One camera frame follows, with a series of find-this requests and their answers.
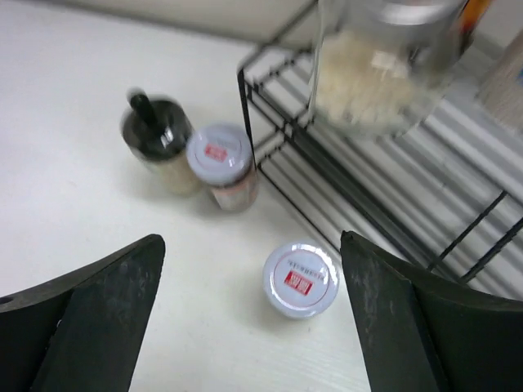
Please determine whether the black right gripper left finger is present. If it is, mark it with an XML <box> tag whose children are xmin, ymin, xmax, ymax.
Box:
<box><xmin>1</xmin><ymin>234</ymin><xmax>166</xmax><ymax>391</ymax></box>

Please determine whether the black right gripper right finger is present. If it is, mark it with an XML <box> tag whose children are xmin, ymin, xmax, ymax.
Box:
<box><xmin>341</xmin><ymin>231</ymin><xmax>522</xmax><ymax>391</ymax></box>

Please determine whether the white lid orange spice jar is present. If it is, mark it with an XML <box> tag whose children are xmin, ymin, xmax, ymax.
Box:
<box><xmin>262</xmin><ymin>240</ymin><xmax>340</xmax><ymax>319</ymax></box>

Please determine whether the wide clear glass jar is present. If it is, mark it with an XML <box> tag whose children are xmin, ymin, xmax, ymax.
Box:
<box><xmin>309</xmin><ymin>1</ymin><xmax>465</xmax><ymax>138</ymax></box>

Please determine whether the red lid chili jar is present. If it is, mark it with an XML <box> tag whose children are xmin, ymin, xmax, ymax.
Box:
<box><xmin>459</xmin><ymin>0</ymin><xmax>493</xmax><ymax>56</ymax></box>

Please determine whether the black knob grinder jar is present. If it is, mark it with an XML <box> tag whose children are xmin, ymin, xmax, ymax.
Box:
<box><xmin>121</xmin><ymin>88</ymin><xmax>201</xmax><ymax>196</ymax></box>

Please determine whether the white lid dark spice jar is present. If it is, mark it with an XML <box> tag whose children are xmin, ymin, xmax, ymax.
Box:
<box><xmin>186</xmin><ymin>122</ymin><xmax>258</xmax><ymax>212</ymax></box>

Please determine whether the black wire rack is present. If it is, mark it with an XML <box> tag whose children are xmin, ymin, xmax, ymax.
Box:
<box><xmin>236</xmin><ymin>0</ymin><xmax>523</xmax><ymax>285</ymax></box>

